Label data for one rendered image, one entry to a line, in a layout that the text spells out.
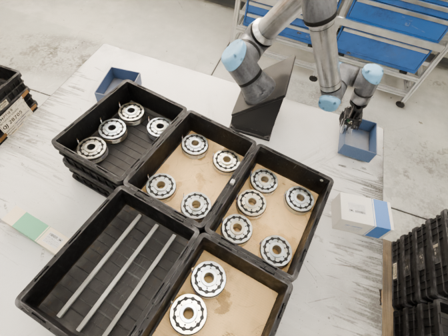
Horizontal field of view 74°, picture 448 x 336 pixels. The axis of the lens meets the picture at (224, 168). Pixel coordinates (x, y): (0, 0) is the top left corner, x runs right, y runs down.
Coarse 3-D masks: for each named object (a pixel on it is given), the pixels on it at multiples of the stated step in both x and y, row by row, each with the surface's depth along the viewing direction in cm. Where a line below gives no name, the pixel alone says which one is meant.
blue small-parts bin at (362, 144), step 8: (368, 120) 142; (344, 128) 139; (360, 128) 147; (368, 128) 145; (376, 128) 140; (344, 136) 135; (352, 136) 144; (360, 136) 145; (368, 136) 145; (376, 136) 137; (344, 144) 132; (352, 144) 141; (360, 144) 142; (368, 144) 142; (376, 144) 134; (344, 152) 136; (352, 152) 134; (360, 152) 133; (368, 152) 131; (376, 152) 131; (368, 160) 135
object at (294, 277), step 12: (252, 156) 106; (312, 168) 104; (228, 192) 95; (324, 204) 96; (216, 216) 90; (312, 228) 91; (228, 240) 86; (264, 264) 83; (300, 264) 84; (288, 276) 82
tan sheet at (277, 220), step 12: (264, 168) 114; (288, 180) 112; (240, 192) 107; (276, 192) 109; (312, 192) 111; (252, 204) 105; (276, 204) 106; (264, 216) 103; (276, 216) 103; (288, 216) 104; (300, 216) 104; (264, 228) 100; (276, 228) 101; (288, 228) 101; (300, 228) 102; (252, 240) 98; (288, 240) 99; (252, 252) 95; (276, 252) 96; (288, 264) 94
